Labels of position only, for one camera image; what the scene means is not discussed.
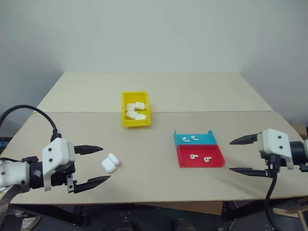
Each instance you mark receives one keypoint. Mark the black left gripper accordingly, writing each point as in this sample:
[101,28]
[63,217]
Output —
[61,176]

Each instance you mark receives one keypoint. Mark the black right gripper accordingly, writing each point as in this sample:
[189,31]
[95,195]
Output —
[272,163]

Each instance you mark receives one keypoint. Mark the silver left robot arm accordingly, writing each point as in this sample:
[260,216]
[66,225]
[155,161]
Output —
[14,174]

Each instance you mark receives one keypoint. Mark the brown cardboard box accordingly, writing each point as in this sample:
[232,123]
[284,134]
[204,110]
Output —
[299,131]

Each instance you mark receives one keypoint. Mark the yellow plastic bin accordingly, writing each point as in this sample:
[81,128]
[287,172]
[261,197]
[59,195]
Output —
[125,121]

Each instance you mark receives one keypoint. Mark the red plastic tray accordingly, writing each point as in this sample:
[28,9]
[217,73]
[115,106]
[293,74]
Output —
[216,160]

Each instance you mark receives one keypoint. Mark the white earbud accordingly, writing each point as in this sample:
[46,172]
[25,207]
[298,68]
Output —
[185,139]
[194,138]
[193,157]
[207,159]

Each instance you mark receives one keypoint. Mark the blue plastic tray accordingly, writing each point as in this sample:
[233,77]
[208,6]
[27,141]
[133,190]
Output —
[207,139]

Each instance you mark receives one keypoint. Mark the dark rounded shape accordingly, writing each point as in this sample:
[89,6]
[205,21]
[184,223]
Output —
[184,225]
[125,222]

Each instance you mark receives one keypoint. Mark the white sneaker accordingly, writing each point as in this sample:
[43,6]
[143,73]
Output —
[30,222]

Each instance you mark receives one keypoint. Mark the blue and black device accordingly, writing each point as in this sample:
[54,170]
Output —
[4,144]

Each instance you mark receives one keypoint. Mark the silver robot body part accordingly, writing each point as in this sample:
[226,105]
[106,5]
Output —
[4,202]

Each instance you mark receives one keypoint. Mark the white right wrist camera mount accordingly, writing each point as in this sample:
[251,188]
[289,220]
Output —
[273,140]

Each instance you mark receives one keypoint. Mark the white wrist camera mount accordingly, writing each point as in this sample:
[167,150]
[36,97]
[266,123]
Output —
[56,151]
[273,140]

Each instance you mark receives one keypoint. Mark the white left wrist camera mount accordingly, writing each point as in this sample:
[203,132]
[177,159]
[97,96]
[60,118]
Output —
[56,151]

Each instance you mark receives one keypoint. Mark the black table frame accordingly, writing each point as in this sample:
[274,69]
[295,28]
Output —
[60,215]

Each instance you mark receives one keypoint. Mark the light wooden frame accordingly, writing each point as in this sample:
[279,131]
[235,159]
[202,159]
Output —
[294,211]

